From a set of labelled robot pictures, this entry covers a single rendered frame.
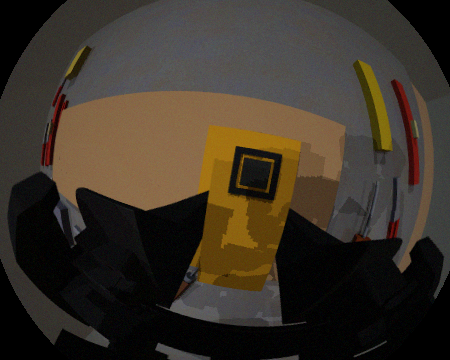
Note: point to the long red flat bar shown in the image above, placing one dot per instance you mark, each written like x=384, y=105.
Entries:
x=53, y=128
x=411, y=132

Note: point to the tan wooden floor panel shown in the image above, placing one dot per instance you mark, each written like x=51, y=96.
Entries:
x=146, y=149

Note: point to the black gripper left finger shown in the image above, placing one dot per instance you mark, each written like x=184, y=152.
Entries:
x=165, y=239

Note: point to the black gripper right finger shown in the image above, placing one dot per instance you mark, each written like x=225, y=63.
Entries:
x=312, y=264

